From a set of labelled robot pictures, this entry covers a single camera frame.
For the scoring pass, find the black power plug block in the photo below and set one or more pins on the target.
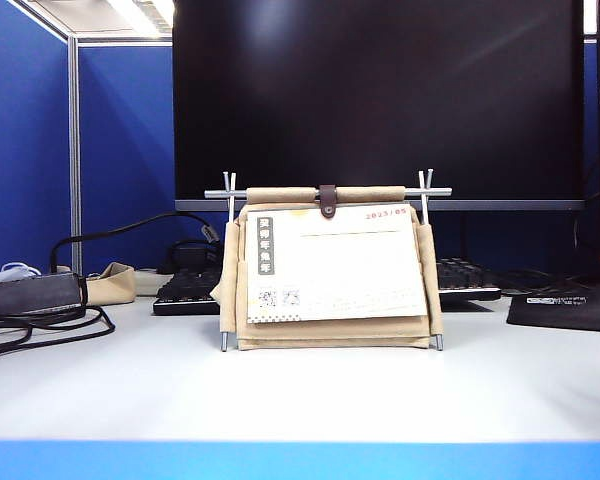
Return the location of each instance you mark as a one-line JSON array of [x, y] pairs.
[[190, 255]]

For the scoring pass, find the black computer keyboard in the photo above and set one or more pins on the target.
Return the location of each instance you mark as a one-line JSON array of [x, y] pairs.
[[185, 295]]

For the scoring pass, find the beige canvas calendar stand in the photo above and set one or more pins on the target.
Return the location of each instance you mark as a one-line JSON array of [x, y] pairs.
[[330, 335]]

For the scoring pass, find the large black computer monitor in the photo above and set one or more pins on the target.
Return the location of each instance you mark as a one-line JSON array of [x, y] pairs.
[[380, 100]]

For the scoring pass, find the black mouse pad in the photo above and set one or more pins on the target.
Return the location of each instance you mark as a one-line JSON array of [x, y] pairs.
[[565, 312]]

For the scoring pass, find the aluminium partition post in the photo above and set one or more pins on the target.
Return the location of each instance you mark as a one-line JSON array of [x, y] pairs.
[[75, 150]]

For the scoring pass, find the white power strip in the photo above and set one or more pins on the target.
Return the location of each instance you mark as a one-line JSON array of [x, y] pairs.
[[147, 282]]

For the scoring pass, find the beige fabric pouch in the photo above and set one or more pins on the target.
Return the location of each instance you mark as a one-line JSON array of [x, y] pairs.
[[112, 287]]

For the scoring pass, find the white cloth face mask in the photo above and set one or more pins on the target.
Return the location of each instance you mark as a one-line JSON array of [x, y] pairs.
[[10, 272]]

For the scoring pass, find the cream calendar page stack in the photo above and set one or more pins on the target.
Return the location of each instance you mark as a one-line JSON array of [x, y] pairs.
[[350, 270]]

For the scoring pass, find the black power adapter brick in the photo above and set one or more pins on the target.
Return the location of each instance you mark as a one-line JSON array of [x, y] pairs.
[[25, 295]]

